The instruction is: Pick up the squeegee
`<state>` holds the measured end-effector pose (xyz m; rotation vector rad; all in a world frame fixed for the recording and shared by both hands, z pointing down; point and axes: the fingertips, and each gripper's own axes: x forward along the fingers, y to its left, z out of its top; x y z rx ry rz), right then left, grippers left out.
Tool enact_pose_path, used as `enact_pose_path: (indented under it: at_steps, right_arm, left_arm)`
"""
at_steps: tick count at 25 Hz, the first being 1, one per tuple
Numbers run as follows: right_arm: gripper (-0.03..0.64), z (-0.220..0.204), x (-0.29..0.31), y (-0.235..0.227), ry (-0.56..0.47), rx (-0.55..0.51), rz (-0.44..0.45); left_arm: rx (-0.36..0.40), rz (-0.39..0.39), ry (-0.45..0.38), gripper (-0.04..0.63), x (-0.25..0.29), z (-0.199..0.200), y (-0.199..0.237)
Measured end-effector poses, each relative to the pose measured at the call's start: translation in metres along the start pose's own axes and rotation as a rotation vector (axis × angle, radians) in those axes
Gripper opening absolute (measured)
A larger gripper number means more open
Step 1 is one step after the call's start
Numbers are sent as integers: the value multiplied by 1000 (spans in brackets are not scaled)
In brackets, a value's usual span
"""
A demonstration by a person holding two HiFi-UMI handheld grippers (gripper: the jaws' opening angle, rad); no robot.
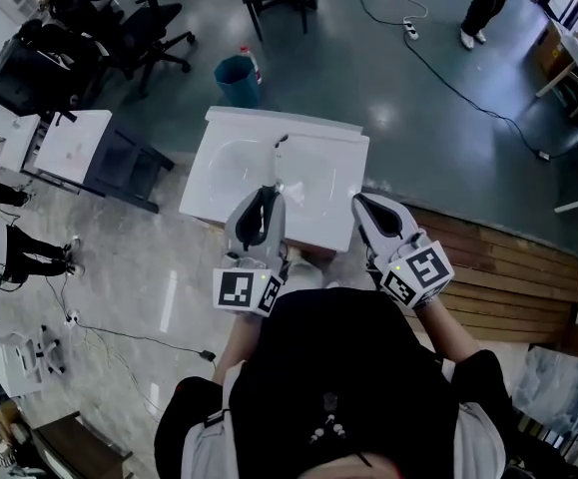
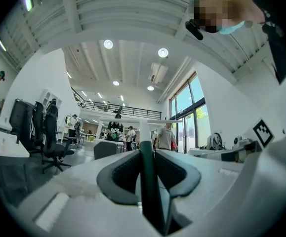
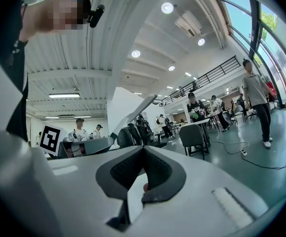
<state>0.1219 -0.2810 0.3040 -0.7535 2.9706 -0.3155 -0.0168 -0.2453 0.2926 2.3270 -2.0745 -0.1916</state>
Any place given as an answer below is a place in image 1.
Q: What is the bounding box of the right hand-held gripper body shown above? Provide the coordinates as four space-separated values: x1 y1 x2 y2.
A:
366 227 456 311

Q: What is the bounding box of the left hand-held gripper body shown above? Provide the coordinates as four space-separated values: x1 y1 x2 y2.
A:
212 239 290 318

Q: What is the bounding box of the person's right forearm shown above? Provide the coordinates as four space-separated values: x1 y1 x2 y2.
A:
414 294 481 366

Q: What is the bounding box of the person's left forearm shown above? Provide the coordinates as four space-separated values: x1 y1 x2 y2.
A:
210 310 266 384

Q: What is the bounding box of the person's white shoe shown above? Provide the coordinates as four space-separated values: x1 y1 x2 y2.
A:
288 252 330 288

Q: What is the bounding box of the white sink basin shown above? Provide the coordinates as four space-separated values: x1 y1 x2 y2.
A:
178 106 371 254

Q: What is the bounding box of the wooden slat panel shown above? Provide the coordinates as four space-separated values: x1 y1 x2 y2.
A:
401 201 578 344

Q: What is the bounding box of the person's black and white top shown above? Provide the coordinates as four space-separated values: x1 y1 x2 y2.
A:
153 286 515 479

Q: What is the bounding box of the teal waste bin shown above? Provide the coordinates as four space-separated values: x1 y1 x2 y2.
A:
213 54 263 110

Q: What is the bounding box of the white sink on black cabinet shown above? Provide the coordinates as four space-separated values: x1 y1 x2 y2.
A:
33 109 176 215

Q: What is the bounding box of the grey marble slab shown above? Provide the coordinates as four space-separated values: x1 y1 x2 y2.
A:
510 343 578 441

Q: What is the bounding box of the black office chair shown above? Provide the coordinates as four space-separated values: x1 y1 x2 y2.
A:
103 0 198 100

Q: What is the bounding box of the white office chair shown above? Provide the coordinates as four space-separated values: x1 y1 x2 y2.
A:
0 322 69 384

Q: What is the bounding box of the cardboard box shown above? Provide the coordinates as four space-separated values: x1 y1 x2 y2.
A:
536 17 575 78

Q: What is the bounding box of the pile of black bags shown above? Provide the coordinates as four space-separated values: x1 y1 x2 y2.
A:
0 17 108 118

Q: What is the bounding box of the black power adapter with cable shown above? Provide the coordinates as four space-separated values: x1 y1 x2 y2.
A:
71 320 218 362

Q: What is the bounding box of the long black cable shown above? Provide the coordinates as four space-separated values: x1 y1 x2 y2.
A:
401 31 578 160

